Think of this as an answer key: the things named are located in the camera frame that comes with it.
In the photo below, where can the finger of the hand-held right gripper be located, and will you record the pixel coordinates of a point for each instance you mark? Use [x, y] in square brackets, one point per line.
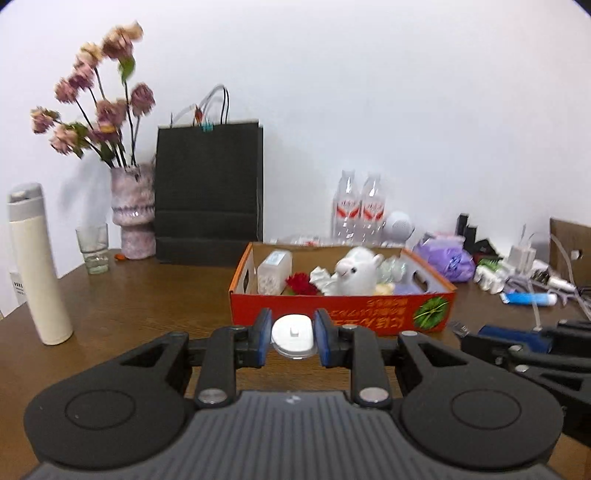
[489, 350]
[512, 337]

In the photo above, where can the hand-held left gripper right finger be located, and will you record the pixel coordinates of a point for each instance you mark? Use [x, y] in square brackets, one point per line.
[323, 339]

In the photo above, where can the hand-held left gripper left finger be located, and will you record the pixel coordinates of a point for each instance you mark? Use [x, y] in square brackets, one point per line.
[264, 337]

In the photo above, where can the red cardboard box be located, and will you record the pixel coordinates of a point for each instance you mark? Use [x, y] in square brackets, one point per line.
[323, 314]

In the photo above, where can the red artificial rose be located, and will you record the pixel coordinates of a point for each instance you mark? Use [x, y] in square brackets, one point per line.
[300, 282]

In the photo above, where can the white tissue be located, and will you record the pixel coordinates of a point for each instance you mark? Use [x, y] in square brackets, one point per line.
[321, 277]

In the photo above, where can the translucent plastic jar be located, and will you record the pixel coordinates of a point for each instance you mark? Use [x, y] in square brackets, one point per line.
[273, 272]

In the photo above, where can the white and yellow plush toy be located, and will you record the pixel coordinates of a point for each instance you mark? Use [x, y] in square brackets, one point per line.
[355, 277]

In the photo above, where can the iridescent plastic bag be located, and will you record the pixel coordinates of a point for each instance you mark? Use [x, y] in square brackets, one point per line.
[392, 270]

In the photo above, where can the blue and white tube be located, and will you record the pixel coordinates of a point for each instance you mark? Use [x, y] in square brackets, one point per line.
[526, 299]

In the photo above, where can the white small bottle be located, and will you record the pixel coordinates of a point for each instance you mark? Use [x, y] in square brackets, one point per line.
[484, 277]
[497, 284]

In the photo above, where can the green tube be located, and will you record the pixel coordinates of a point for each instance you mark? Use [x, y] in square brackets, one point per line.
[490, 264]

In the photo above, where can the white plug charger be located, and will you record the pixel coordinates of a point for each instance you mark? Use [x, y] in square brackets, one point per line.
[522, 258]

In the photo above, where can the clear water bottle red label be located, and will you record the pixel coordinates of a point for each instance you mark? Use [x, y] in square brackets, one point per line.
[304, 240]
[373, 210]
[346, 207]

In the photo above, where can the purple plastic wipes pack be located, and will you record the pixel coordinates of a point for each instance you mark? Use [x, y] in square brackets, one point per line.
[443, 258]

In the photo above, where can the brown cardboard piece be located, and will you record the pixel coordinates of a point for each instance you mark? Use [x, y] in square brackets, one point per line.
[572, 249]

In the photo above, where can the black rectangular box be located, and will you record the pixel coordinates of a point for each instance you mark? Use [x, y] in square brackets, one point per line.
[463, 226]
[472, 237]

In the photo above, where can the pink patterned card box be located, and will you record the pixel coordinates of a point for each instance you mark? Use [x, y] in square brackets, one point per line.
[448, 237]

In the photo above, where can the white round robot speaker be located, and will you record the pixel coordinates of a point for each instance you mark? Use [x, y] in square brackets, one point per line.
[398, 228]

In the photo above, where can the black paper bag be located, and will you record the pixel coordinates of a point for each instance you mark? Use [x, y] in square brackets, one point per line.
[207, 194]

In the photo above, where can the clear drinking glass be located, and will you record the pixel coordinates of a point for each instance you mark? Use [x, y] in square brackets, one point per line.
[93, 251]

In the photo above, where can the teal binder clip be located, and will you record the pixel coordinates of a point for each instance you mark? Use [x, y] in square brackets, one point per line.
[207, 126]

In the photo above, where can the cream thermos flask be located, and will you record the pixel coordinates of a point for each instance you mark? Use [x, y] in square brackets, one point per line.
[39, 267]

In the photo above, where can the dried pink flowers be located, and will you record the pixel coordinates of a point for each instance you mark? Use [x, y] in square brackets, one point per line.
[108, 110]

